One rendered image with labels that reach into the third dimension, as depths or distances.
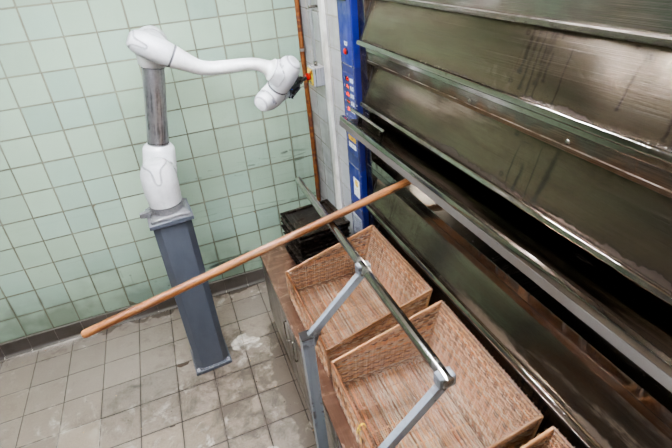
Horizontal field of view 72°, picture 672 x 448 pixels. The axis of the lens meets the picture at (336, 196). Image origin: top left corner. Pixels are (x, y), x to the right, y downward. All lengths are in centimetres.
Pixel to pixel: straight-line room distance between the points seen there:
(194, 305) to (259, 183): 91
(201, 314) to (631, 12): 229
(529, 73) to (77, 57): 221
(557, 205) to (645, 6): 46
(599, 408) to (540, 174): 61
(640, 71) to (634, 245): 34
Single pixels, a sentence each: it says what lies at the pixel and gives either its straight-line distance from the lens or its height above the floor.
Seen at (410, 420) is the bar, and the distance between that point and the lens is 127.
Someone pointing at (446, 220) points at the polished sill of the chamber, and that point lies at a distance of 173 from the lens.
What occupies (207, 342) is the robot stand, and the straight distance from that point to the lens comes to 281.
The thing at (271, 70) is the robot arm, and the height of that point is 161.
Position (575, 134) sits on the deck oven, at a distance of 116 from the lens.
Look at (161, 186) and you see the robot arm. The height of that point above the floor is 118.
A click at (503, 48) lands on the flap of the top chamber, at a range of 132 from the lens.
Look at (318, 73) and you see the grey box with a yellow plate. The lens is 258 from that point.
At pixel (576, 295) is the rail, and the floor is 143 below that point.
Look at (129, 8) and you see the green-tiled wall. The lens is 274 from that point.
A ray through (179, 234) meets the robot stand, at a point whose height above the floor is 91.
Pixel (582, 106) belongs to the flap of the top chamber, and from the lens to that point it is 112.
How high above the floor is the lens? 210
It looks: 29 degrees down
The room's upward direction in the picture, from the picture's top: 5 degrees counter-clockwise
